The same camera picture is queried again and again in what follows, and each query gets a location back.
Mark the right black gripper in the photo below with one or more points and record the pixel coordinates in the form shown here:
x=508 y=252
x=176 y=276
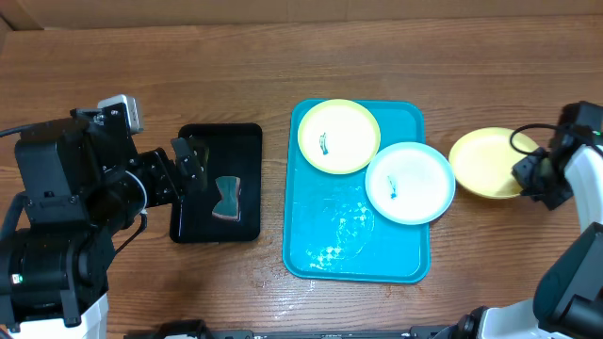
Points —
x=522 y=175

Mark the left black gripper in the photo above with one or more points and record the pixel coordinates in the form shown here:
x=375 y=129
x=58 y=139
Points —
x=193 y=172

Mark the yellow-green plate bottom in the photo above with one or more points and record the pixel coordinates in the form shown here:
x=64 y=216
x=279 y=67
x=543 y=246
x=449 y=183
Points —
x=482 y=162

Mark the yellow-green plate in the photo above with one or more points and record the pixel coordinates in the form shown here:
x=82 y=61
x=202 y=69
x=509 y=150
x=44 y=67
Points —
x=482 y=162
x=339 y=136

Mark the green bow-shaped sponge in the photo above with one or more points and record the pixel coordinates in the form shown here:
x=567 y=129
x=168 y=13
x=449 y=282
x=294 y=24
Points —
x=228 y=207

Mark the light blue plate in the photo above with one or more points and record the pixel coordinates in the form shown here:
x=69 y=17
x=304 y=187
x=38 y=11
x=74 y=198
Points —
x=410 y=183

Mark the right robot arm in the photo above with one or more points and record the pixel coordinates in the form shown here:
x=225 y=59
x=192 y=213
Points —
x=568 y=300

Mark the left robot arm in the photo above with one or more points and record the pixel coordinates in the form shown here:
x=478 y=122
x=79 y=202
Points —
x=84 y=181

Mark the black rectangular tray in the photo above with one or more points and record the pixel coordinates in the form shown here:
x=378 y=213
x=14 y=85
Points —
x=233 y=149

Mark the teal plastic serving tray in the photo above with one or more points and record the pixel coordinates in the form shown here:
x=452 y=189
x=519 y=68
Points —
x=332 y=232

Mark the yellow-green plate top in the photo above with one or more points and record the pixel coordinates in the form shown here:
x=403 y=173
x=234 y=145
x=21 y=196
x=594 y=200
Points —
x=339 y=136

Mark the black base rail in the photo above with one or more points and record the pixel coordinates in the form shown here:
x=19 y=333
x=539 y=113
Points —
x=197 y=329

